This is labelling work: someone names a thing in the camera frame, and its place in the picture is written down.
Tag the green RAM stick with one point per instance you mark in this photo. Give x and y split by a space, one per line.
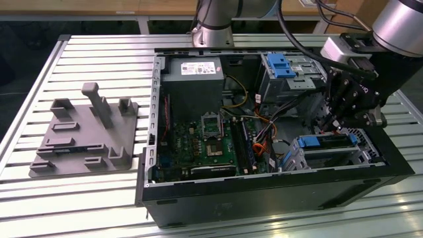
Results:
78 149

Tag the blue drive latch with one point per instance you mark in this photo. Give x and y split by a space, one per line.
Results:
279 67

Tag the grey power supply unit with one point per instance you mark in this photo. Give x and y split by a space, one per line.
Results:
191 94

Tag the wooden desk with white frame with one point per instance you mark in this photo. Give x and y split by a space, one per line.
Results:
98 6

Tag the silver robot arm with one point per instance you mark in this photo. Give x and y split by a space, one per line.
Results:
211 32

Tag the black case fan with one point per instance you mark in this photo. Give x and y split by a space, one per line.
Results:
313 121

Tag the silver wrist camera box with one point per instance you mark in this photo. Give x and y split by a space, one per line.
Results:
333 49

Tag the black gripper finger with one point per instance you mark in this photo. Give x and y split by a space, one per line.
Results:
335 96
367 119

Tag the metal disk bay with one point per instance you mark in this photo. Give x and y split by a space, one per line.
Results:
329 158

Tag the black RAM slot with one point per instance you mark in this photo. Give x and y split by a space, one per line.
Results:
239 146

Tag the black PC case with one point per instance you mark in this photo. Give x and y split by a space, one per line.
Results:
264 203

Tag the CPU socket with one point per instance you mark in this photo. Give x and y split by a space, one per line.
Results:
215 150

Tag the hard disk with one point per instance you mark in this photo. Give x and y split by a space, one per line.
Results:
308 141

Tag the green motherboard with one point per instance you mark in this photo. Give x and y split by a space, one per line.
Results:
184 148

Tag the black graphics card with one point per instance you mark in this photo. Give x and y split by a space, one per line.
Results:
211 171

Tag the metal optical drive cage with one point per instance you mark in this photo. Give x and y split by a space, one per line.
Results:
303 84

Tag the grey parts rack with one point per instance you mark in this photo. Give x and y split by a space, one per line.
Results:
82 124

